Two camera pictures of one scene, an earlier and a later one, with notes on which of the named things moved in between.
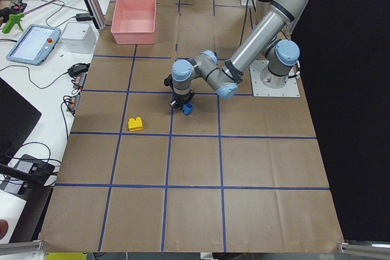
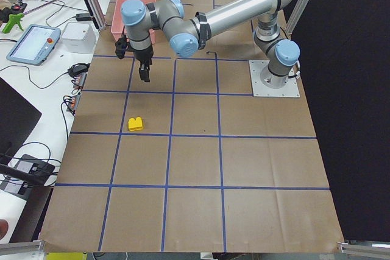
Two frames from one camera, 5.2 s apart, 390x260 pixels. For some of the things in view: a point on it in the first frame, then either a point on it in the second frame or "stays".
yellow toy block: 134,124 stays
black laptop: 17,118 stays
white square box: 79,37 stays
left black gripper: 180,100 to 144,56
